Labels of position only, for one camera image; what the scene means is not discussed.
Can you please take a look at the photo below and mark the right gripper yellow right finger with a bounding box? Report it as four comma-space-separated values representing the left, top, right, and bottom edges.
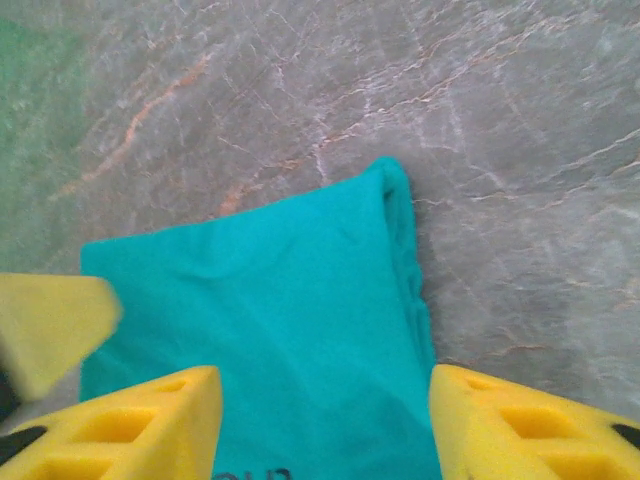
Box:
428, 363, 640, 480

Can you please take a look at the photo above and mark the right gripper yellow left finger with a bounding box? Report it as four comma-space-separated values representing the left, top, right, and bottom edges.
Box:
0, 364, 225, 480

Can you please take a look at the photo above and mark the teal t-shirt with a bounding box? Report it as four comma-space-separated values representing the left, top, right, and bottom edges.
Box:
79, 155, 444, 480

